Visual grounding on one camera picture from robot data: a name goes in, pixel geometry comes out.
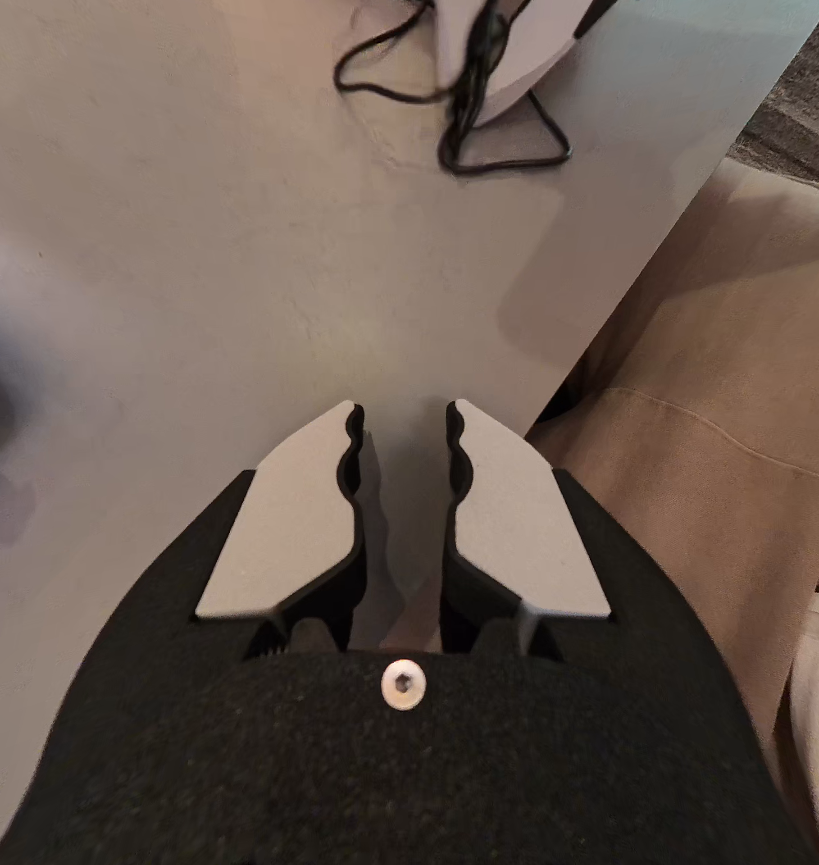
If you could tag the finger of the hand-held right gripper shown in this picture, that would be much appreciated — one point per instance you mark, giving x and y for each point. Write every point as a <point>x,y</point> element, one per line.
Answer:
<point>450,34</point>
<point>538,34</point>

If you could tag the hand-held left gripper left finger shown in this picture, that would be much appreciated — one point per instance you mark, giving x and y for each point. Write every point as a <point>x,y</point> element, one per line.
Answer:
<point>288,527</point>

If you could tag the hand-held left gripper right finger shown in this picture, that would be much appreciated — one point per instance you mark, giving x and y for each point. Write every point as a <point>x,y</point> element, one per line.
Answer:
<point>524,527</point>

